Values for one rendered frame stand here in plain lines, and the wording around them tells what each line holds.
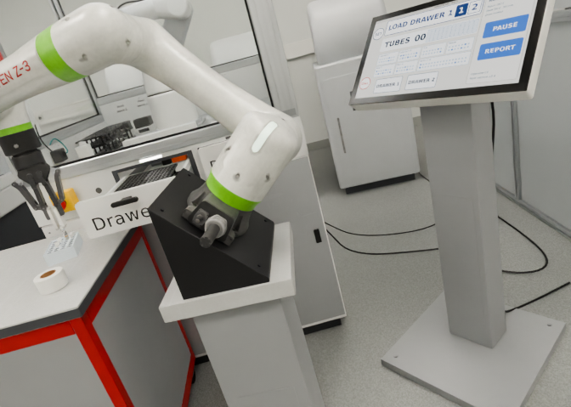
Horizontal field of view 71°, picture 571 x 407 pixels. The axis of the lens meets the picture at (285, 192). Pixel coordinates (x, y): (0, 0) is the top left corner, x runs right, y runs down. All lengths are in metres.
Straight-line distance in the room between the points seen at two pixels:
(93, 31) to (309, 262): 1.13
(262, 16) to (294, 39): 3.11
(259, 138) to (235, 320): 0.40
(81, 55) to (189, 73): 0.23
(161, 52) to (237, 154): 0.36
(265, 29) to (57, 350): 1.09
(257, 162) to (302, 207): 0.76
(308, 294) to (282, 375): 0.74
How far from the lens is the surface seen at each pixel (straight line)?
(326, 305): 1.75
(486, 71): 1.12
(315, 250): 1.61
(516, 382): 1.58
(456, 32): 1.23
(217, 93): 0.99
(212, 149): 1.43
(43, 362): 1.19
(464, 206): 1.36
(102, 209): 1.22
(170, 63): 1.03
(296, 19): 4.53
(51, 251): 1.39
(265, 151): 0.78
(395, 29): 1.36
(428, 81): 1.19
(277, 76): 1.42
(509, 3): 1.21
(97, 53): 0.94
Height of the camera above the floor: 1.18
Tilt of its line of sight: 20 degrees down
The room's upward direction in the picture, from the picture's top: 15 degrees counter-clockwise
